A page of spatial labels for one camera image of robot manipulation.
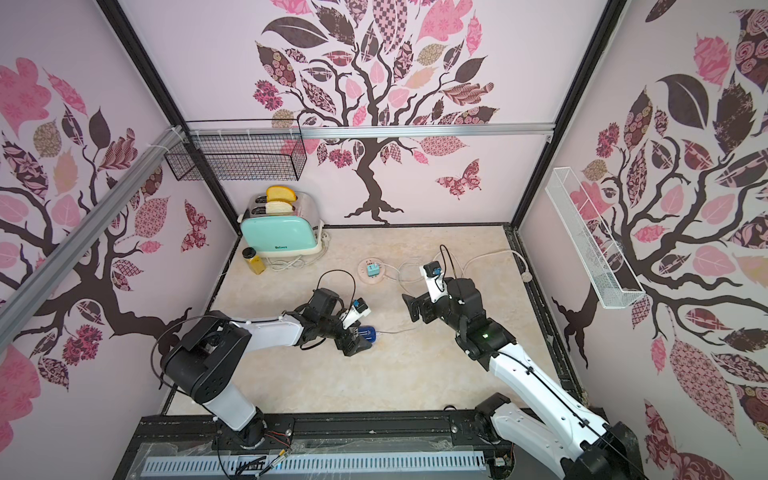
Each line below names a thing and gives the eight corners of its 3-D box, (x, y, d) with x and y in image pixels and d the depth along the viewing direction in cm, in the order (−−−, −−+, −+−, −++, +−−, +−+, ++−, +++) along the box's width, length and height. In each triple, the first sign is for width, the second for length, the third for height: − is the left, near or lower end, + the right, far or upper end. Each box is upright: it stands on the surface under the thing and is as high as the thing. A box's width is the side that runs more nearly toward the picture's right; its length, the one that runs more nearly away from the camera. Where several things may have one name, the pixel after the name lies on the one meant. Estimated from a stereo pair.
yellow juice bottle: (249, 266, 110) (239, 250, 103) (259, 259, 112) (250, 244, 105) (258, 276, 107) (248, 261, 100) (268, 269, 109) (260, 254, 102)
